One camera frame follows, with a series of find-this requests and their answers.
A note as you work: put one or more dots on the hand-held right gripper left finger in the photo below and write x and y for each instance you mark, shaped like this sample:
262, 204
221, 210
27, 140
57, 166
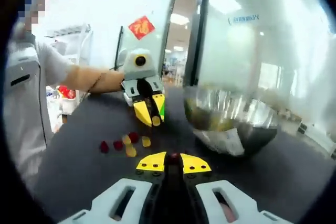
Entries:
118, 197

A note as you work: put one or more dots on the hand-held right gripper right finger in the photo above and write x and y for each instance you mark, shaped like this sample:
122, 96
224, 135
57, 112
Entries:
231, 197

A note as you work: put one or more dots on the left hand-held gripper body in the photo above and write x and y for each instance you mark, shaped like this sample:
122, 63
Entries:
141, 72

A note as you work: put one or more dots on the yellow gummy candy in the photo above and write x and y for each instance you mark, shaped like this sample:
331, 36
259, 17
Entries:
156, 121

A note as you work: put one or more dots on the group of gummy candies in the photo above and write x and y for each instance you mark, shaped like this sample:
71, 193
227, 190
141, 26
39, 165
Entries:
130, 140

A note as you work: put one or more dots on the red gummy candy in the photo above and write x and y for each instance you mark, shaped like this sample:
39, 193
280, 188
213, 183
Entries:
174, 158

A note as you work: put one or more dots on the steel bowl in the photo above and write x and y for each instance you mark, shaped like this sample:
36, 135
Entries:
260, 132

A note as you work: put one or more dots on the white paper label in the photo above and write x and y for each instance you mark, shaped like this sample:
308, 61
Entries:
228, 141

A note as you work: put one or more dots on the ceiling light panel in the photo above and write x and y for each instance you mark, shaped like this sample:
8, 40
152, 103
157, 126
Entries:
179, 19
225, 3

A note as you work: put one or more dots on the white metal shelf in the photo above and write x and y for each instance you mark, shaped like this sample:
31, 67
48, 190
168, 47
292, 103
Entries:
78, 40

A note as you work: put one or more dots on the red packet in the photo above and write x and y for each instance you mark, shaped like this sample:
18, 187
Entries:
67, 92

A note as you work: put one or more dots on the person in white shirt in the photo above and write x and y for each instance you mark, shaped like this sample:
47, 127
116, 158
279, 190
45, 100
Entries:
29, 129

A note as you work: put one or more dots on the white chest-worn device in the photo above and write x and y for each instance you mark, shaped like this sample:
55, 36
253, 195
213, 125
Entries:
23, 69

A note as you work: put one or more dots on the red diamond wall decoration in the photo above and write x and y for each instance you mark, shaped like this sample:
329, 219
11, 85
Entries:
141, 27

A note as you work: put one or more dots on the black door frame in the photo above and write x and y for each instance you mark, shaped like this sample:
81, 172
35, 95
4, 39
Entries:
202, 30

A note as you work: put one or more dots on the blue glass wall sticker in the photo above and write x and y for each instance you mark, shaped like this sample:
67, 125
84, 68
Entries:
244, 19

